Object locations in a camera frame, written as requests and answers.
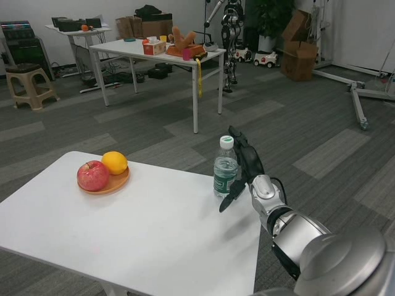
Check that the orange ball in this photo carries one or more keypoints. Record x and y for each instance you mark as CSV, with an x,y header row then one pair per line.
x,y
84,27

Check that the brown paper bag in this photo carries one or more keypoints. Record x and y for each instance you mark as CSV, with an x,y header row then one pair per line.
x,y
137,26
122,27

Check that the potted green plant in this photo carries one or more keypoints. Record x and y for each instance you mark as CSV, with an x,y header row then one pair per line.
x,y
271,18

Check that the white gantry stand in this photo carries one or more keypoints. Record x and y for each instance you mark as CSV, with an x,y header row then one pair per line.
x,y
358,101

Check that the white toy car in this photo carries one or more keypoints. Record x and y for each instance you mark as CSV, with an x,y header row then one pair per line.
x,y
242,55
265,60

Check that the black bag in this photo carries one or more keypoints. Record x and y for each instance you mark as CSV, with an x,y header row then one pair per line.
x,y
148,10

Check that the teal round lid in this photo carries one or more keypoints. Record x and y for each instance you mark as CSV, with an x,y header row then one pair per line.
x,y
129,39

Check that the grey white bowl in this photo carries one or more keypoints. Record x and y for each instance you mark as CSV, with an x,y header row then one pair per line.
x,y
210,47

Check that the beige plastic stool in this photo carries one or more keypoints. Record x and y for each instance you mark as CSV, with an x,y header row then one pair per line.
x,y
23,69

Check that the yellow tape measure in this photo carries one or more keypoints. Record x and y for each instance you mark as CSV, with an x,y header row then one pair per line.
x,y
200,80

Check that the orange tissue box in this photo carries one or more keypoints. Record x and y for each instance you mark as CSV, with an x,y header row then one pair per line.
x,y
154,48

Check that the yellow lemon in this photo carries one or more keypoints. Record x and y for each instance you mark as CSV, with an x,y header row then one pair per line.
x,y
114,163

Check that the clear plastic water bottle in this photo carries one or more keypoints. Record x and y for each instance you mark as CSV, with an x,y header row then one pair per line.
x,y
223,169

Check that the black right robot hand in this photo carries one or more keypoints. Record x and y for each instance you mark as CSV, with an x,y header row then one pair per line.
x,y
251,163

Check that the round wooden plate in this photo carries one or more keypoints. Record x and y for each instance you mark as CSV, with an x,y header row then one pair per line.
x,y
118,183

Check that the red apple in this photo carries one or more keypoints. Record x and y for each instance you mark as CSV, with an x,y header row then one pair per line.
x,y
92,177

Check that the yellow cup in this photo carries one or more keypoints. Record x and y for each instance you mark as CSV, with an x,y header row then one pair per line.
x,y
163,39

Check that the standing humanoid robot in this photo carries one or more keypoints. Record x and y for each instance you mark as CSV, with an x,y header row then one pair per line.
x,y
230,61

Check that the small black device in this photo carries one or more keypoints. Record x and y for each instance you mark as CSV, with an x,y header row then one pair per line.
x,y
139,78

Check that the long white metal-leg table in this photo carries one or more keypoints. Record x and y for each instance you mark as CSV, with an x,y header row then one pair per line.
x,y
123,49

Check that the black equipment cabinet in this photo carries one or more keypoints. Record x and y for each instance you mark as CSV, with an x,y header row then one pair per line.
x,y
27,55

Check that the black case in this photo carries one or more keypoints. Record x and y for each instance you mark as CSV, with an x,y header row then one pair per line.
x,y
159,71

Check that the orange tray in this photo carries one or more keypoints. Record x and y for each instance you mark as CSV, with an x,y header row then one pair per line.
x,y
194,49

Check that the brown plush toy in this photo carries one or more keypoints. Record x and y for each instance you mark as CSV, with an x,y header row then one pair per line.
x,y
179,38

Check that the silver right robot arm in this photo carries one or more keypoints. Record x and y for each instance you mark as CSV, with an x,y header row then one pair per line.
x,y
308,234

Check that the white table leg base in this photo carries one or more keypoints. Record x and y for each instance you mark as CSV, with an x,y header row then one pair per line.
x,y
112,291

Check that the short black box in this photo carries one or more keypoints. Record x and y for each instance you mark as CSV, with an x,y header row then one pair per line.
x,y
93,23

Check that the long black box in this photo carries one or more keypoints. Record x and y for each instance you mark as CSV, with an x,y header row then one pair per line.
x,y
66,24

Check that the pink cup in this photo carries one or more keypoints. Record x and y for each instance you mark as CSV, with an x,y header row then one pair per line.
x,y
186,55

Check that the brown cardboard box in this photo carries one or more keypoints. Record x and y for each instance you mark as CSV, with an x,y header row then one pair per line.
x,y
157,27
297,61
294,26

